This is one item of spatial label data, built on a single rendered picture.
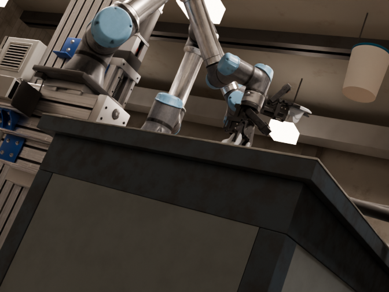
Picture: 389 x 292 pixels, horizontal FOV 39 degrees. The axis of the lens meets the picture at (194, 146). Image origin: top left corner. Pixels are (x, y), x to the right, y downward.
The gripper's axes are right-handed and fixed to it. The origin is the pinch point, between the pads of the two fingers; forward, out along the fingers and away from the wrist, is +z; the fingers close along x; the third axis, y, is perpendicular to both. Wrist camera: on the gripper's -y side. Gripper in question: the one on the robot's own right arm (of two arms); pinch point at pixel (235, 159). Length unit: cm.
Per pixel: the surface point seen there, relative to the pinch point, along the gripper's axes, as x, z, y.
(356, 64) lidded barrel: -437, -300, 166
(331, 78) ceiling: -644, -393, 293
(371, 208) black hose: 32, 16, -58
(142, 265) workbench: 69, 46, -34
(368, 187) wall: -846, -276, 248
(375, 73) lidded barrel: -446, -294, 142
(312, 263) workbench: 55, 35, -59
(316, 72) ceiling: -627, -393, 317
